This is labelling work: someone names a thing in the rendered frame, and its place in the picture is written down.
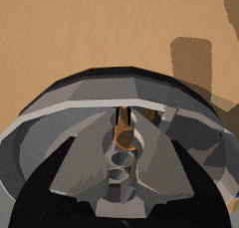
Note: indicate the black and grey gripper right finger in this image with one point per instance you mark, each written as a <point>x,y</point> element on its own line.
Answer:
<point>166,173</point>

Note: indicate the bronze bushing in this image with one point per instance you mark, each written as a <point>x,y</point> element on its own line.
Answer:
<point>148,113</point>
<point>123,140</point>

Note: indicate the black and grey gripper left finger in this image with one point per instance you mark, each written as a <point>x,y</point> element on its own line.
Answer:
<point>77,170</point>

